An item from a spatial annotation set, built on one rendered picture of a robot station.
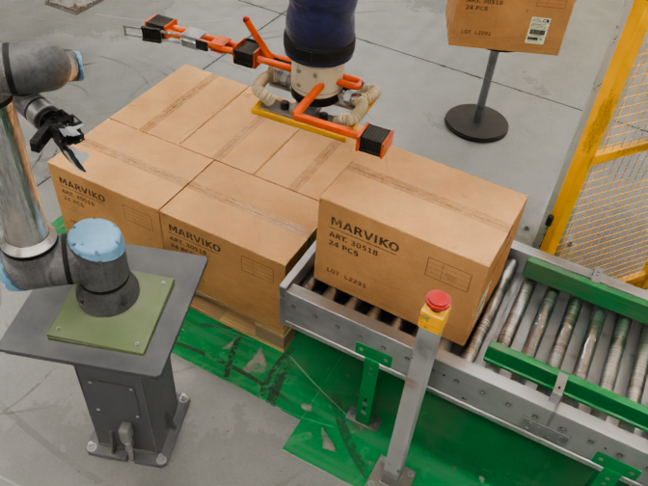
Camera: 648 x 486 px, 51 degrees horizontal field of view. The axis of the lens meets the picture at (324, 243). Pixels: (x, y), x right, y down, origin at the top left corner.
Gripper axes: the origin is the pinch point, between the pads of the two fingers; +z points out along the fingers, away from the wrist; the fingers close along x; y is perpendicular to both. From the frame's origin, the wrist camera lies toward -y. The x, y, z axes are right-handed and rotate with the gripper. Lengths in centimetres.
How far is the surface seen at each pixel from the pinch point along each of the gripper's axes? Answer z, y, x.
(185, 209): -8, 46, 61
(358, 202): 62, 61, 12
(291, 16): 24, 61, -37
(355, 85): 44, 73, -19
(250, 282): 29, 48, 75
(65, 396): 2, -25, 114
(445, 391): 117, 55, 57
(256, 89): 18, 56, -10
